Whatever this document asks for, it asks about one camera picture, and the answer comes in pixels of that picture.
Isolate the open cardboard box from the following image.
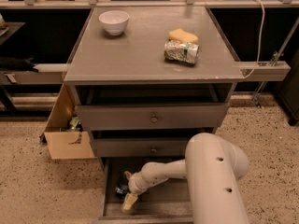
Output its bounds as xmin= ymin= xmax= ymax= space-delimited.
xmin=43 ymin=84 xmax=94 ymax=160

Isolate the blue pepsi can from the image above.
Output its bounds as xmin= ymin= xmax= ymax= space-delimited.
xmin=115 ymin=184 xmax=129 ymax=196

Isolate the green item in box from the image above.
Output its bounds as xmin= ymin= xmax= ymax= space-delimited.
xmin=67 ymin=117 xmax=81 ymax=132

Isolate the grey open bottom drawer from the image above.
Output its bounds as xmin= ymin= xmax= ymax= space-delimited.
xmin=92 ymin=157 xmax=193 ymax=224

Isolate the grey top drawer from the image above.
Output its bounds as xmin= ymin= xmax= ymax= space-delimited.
xmin=76 ymin=104 xmax=228 ymax=131

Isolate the green white chip bag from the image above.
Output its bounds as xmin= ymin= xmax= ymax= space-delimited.
xmin=164 ymin=40 xmax=199 ymax=64

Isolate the white bowl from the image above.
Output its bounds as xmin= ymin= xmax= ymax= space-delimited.
xmin=99 ymin=10 xmax=129 ymax=35

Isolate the black cloth on bench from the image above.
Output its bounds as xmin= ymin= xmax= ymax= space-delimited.
xmin=0 ymin=57 xmax=38 ymax=72

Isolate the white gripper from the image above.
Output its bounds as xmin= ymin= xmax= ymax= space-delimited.
xmin=121 ymin=171 xmax=149 ymax=212

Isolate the yellow sponge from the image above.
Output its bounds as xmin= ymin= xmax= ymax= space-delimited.
xmin=168 ymin=28 xmax=198 ymax=44

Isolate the white cable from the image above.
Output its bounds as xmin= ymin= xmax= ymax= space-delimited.
xmin=241 ymin=0 xmax=265 ymax=79

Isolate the grey drawer cabinet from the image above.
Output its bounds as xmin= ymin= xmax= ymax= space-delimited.
xmin=63 ymin=5 xmax=245 ymax=161

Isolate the grey middle drawer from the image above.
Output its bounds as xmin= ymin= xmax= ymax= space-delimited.
xmin=89 ymin=130 xmax=216 ymax=158

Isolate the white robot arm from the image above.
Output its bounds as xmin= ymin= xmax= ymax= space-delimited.
xmin=122 ymin=133 xmax=249 ymax=224

